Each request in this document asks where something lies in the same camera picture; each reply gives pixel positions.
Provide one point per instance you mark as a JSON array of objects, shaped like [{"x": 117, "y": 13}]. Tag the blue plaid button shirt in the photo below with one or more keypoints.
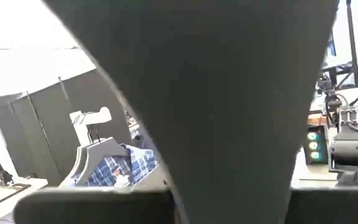
[{"x": 110, "y": 171}]

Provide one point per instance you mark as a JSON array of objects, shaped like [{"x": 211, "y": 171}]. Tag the white clothes rack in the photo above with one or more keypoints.
[{"x": 92, "y": 119}]

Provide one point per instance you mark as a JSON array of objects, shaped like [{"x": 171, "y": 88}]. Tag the computer tower with lights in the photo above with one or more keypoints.
[{"x": 314, "y": 146}]

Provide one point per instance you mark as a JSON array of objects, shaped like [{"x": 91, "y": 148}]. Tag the grey partition panels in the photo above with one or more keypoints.
[{"x": 42, "y": 124}]

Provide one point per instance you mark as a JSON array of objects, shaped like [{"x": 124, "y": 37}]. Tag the white garment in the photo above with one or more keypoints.
[{"x": 213, "y": 109}]

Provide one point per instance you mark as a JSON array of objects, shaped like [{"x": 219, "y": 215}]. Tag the black pole stand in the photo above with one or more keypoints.
[{"x": 352, "y": 46}]

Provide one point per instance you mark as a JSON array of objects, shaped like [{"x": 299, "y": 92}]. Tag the grey plastic clothes hanger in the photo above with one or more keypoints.
[{"x": 104, "y": 149}]

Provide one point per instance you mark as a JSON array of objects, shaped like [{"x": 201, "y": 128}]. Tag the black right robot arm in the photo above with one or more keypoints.
[{"x": 351, "y": 149}]

